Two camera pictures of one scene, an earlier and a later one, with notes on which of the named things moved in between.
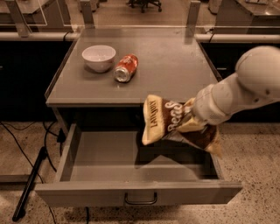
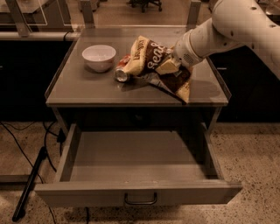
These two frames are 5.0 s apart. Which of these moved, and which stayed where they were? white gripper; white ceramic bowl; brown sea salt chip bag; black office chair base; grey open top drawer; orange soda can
Moved: white gripper; brown sea salt chip bag
Stayed: orange soda can; grey open top drawer; black office chair base; white ceramic bowl
